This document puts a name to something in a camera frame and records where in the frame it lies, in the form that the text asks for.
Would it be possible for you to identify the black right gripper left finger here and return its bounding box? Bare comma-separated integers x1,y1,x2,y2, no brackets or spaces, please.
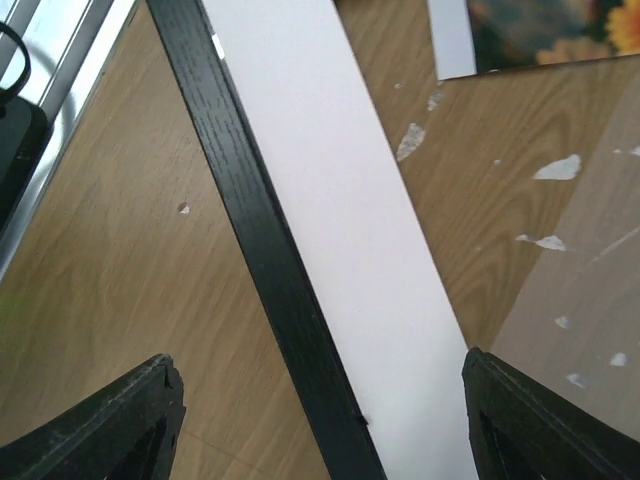
1,354,186,479

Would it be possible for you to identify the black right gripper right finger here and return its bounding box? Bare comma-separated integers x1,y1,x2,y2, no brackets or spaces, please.
462,347,639,479

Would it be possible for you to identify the black picture frame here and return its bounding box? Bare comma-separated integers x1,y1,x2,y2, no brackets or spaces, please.
148,1,385,479

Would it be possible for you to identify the white photo mat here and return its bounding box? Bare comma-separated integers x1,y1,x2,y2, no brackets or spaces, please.
205,1,476,479

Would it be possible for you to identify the clear acrylic sheet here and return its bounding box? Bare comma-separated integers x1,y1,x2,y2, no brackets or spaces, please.
337,1,639,437

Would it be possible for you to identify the sunflower photo print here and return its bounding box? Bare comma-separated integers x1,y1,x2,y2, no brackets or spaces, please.
427,0,639,80

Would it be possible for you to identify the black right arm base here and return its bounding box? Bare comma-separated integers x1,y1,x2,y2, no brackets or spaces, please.
1,97,50,232

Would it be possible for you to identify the aluminium mounting rail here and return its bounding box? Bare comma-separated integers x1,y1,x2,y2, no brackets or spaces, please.
1,1,137,270

